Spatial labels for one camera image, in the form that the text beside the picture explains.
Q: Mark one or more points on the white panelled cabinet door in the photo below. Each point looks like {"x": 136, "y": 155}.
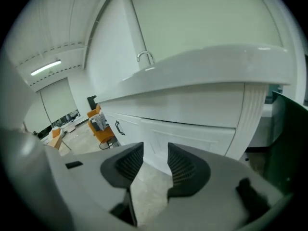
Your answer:
{"x": 192, "y": 135}

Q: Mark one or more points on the small white roller blind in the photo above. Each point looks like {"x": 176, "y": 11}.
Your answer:
{"x": 59, "y": 100}

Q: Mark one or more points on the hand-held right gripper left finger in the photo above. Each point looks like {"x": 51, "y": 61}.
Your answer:
{"x": 120, "y": 167}

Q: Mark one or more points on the orange armchair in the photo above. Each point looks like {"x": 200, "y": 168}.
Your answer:
{"x": 104, "y": 135}

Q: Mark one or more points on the white sink countertop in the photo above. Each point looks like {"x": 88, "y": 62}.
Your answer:
{"x": 204, "y": 68}

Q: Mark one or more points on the large white roller blind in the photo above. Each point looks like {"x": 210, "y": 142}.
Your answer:
{"x": 204, "y": 18}

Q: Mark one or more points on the orange and white chair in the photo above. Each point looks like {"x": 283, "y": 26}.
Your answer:
{"x": 55, "y": 133}

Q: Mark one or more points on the grey patterned cushion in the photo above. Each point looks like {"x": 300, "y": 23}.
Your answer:
{"x": 99, "y": 121}

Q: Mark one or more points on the white drawer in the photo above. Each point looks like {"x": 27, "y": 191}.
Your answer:
{"x": 183, "y": 106}

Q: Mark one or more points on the dark green chair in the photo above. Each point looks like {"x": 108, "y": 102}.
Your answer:
{"x": 288, "y": 141}

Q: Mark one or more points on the white fluted cabinet corner post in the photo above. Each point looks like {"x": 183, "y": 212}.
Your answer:
{"x": 252, "y": 109}

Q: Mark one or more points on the chrome curved faucet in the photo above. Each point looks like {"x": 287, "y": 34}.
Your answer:
{"x": 145, "y": 53}

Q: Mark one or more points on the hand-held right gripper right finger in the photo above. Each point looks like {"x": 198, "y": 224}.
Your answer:
{"x": 187, "y": 170}

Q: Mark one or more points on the long ceiling tube light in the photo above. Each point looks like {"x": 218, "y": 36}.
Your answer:
{"x": 45, "y": 68}

